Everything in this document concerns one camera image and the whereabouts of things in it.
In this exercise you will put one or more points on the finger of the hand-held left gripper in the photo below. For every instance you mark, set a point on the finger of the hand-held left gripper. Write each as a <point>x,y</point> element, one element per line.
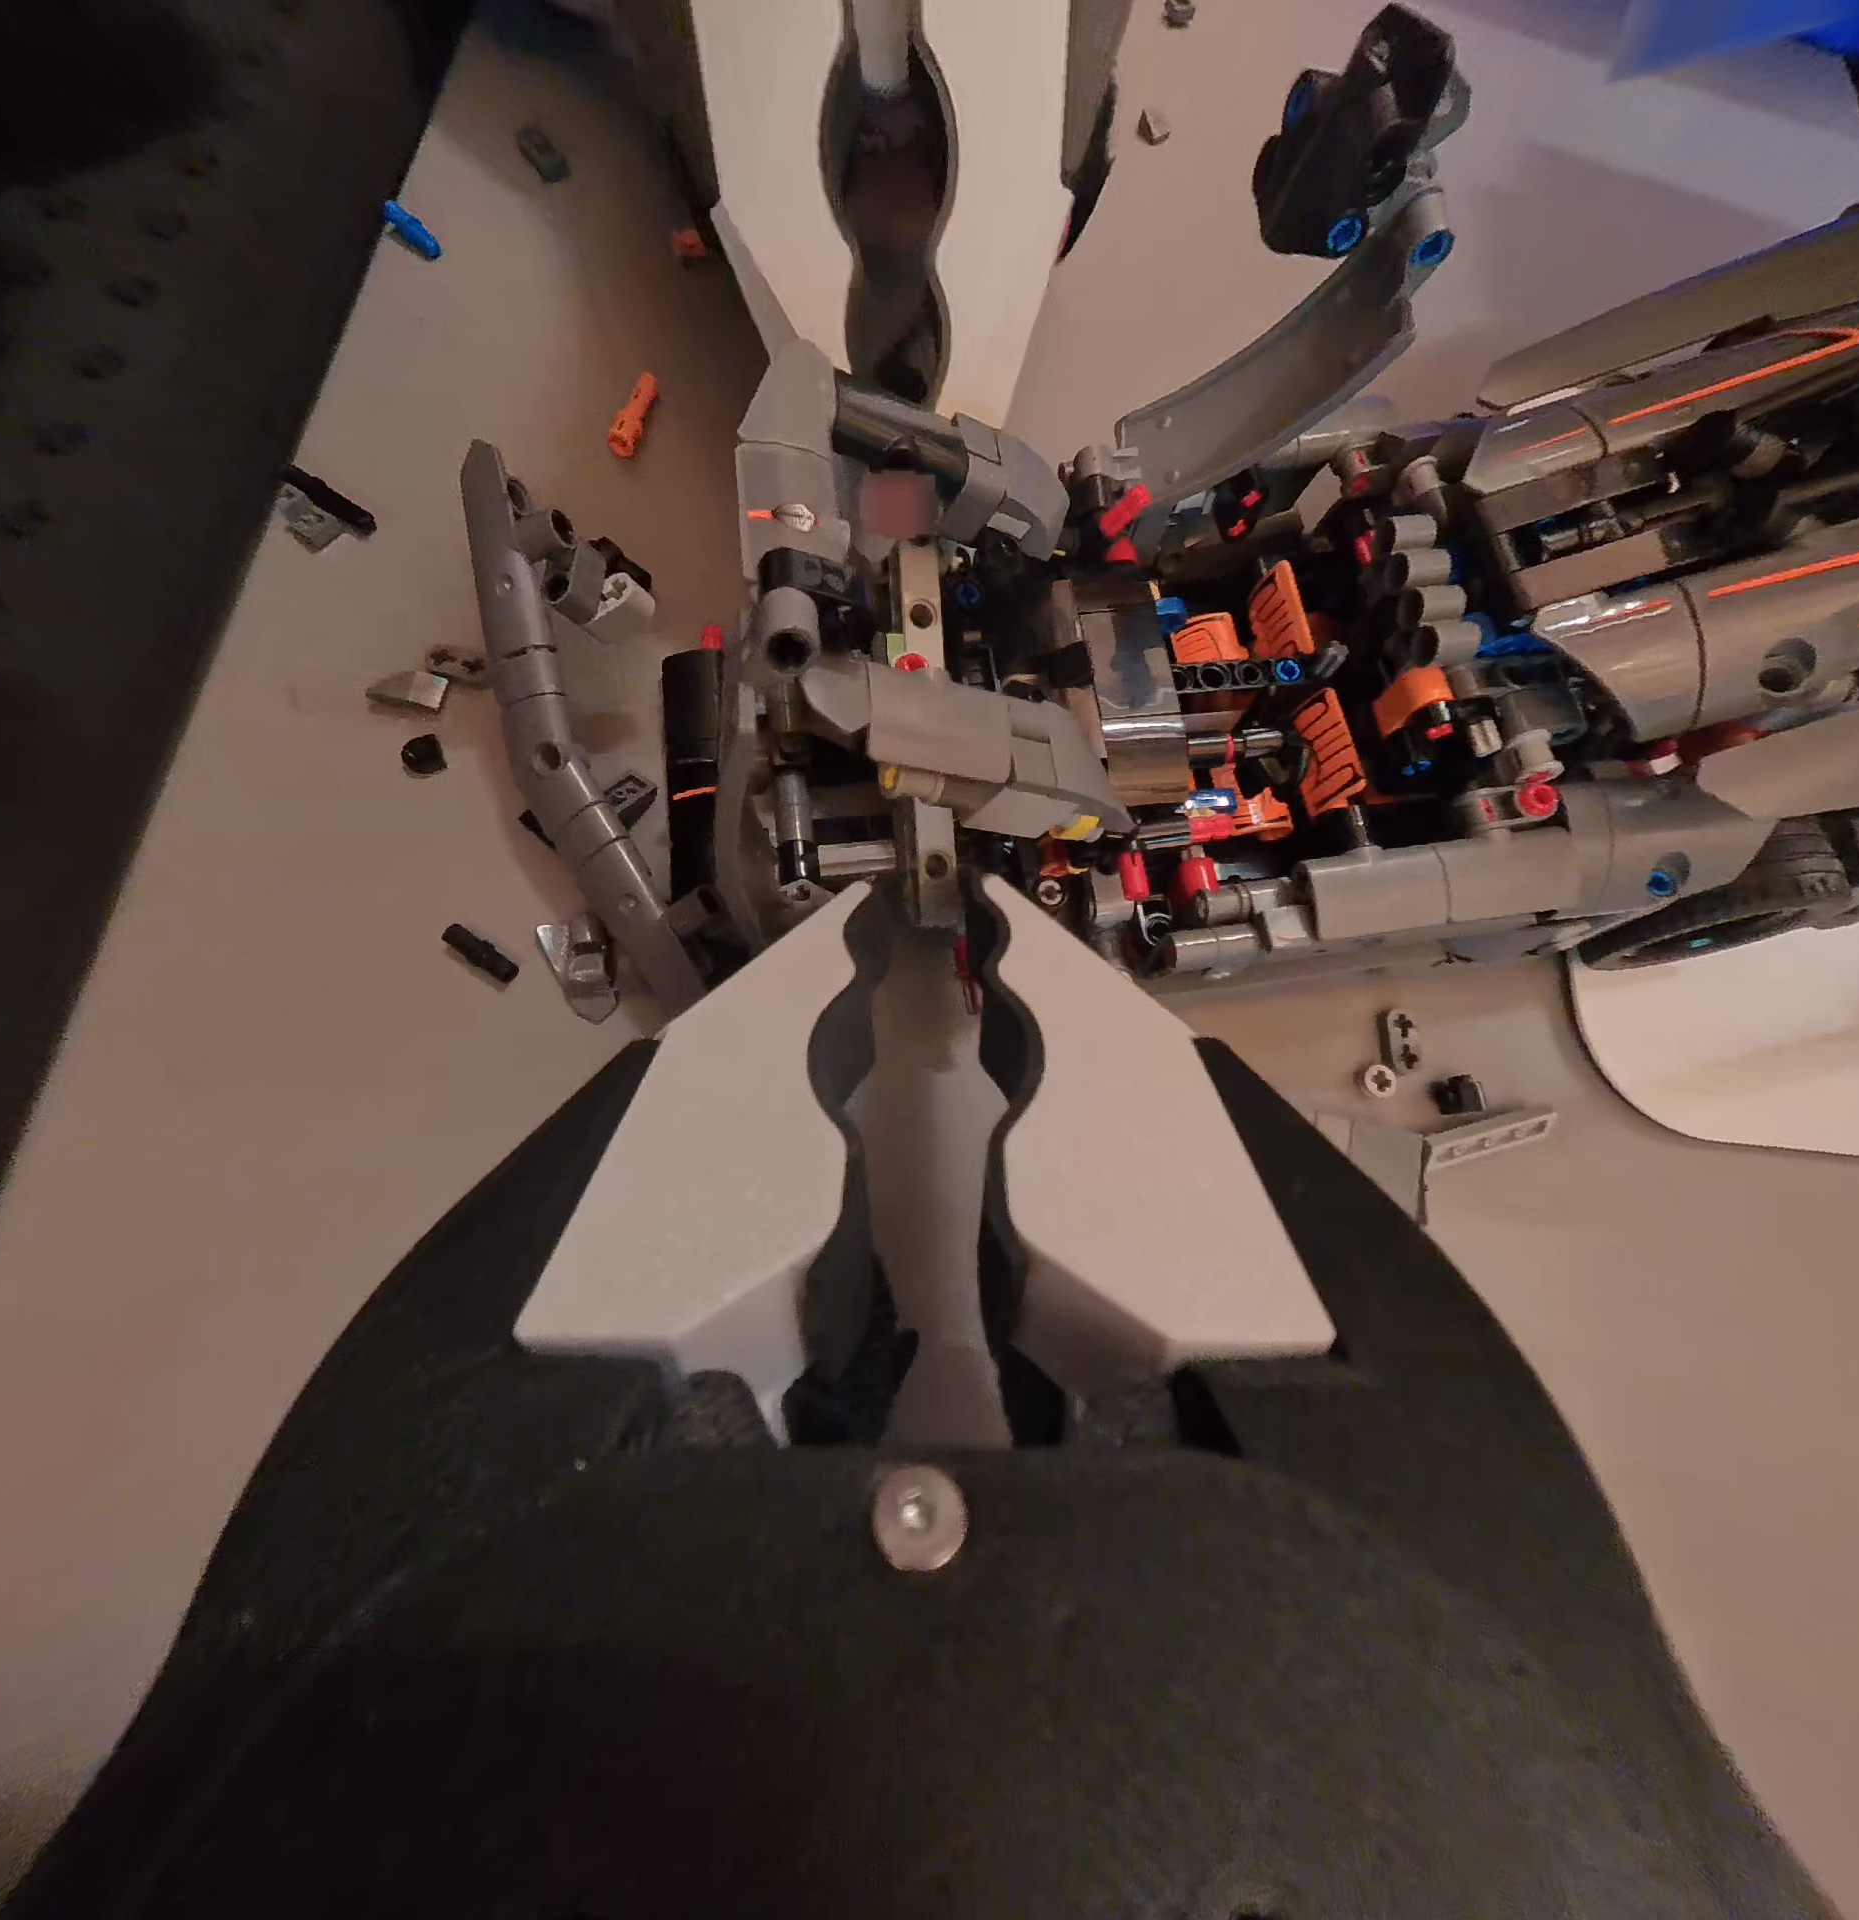
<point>765,136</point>
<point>1013,181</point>

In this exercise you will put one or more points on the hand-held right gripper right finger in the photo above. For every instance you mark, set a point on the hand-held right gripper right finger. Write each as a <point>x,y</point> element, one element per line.
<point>1170,1200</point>

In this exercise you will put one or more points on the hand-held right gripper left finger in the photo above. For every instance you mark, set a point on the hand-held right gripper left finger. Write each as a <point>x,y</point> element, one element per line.
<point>673,1200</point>

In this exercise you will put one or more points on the grey lego car model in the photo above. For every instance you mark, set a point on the grey lego car model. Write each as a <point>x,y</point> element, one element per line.
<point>1470,885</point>

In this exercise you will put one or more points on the grey lego panel strip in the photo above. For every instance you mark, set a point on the grey lego panel strip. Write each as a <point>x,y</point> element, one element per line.
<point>548,736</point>

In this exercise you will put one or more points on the small dark grey lego piece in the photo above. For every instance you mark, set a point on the small dark grey lego piece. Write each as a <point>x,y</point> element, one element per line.
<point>542,153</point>

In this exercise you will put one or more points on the grey lego connector assembly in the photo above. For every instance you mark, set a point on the grey lego connector assembly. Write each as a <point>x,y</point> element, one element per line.
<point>576,967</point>

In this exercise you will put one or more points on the grey lego cross-hole beam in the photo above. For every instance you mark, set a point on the grey lego cross-hole beam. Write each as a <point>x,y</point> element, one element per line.
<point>1399,1038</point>

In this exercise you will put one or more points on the black lego block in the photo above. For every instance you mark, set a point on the black lego block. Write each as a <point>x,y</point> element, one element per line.
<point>1456,1095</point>

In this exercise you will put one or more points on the orange lego pin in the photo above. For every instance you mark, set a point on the orange lego pin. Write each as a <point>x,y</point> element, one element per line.
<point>632,416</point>

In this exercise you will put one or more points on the black lego pin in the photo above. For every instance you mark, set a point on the black lego pin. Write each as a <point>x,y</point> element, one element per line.
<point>478,952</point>

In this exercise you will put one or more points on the blue lego pin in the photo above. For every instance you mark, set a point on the blue lego pin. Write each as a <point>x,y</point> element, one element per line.
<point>412,229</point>

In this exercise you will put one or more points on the grey studded lego plate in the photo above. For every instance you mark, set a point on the grey studded lego plate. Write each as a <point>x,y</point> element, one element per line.
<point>626,790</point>

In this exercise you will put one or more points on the small black lego piece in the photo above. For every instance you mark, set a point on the small black lego piece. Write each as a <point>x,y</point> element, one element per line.
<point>424,755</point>

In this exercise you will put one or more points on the grey lego slope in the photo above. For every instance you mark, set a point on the grey lego slope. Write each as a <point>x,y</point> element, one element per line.
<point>407,690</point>

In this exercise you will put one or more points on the grey lego cross-hole piece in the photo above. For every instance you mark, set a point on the grey lego cross-hole piece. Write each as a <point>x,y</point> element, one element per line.
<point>456,664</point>

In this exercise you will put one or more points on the small grey lego plate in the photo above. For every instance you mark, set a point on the small grey lego plate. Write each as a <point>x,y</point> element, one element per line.
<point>308,530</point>

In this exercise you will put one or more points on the white rounded mat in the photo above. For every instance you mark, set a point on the white rounded mat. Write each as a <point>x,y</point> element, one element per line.
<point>1740,1052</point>

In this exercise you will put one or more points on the dark perforated panel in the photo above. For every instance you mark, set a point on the dark perforated panel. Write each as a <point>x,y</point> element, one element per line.
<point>120,449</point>

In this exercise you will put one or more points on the bright blue object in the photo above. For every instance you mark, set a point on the bright blue object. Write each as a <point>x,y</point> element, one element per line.
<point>1768,29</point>

